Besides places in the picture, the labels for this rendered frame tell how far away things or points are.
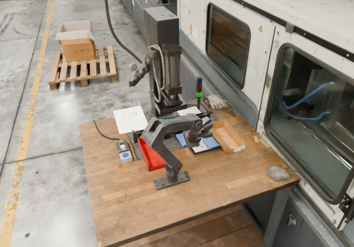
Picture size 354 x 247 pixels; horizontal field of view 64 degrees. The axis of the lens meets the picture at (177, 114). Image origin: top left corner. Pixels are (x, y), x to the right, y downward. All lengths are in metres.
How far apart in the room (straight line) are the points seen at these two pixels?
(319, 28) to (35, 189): 2.67
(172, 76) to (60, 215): 1.68
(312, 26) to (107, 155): 1.33
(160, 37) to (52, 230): 1.84
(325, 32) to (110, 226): 1.33
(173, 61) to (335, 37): 0.80
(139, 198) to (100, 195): 0.21
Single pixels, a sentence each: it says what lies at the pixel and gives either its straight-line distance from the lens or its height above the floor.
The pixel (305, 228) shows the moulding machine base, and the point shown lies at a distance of 1.98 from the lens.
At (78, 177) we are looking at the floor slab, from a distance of 3.03.
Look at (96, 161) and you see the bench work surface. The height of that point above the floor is 0.90.
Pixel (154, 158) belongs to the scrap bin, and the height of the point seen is 0.91.
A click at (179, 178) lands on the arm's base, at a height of 0.91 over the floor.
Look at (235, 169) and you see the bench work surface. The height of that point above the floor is 0.90.
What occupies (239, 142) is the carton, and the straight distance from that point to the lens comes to 1.85.
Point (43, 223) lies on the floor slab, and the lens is 2.80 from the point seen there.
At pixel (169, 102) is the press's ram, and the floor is 1.18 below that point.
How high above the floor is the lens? 2.11
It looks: 35 degrees down
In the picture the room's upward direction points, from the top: 1 degrees counter-clockwise
